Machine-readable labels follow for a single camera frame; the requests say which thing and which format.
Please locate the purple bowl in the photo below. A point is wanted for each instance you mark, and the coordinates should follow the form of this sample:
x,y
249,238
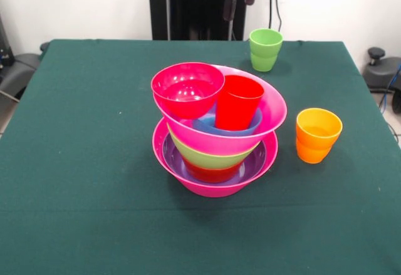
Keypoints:
x,y
173,162

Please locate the large pink bowl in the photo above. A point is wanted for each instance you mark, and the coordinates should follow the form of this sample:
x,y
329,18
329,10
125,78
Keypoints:
x,y
272,109
213,190

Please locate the light green cup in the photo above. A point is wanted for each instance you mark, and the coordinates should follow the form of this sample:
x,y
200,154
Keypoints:
x,y
266,52

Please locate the small magenta bowl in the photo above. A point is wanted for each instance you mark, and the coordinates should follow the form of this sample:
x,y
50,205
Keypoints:
x,y
188,99

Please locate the dark green tablecloth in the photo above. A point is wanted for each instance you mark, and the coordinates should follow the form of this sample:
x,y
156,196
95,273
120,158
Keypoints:
x,y
125,225

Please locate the red cup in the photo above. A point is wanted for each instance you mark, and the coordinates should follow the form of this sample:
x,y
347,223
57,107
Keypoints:
x,y
238,106

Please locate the light green bowl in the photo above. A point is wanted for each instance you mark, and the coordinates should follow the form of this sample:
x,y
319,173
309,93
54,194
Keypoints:
x,y
206,159

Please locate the orange cup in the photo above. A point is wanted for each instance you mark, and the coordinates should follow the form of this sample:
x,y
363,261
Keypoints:
x,y
318,140

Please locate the orange-red bowl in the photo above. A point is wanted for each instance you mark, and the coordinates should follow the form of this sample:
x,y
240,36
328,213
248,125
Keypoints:
x,y
213,174

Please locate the blue bowl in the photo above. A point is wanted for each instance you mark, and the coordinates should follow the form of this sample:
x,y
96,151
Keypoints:
x,y
250,124

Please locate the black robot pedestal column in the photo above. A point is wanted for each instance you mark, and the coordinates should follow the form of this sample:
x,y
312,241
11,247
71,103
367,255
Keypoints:
x,y
194,5

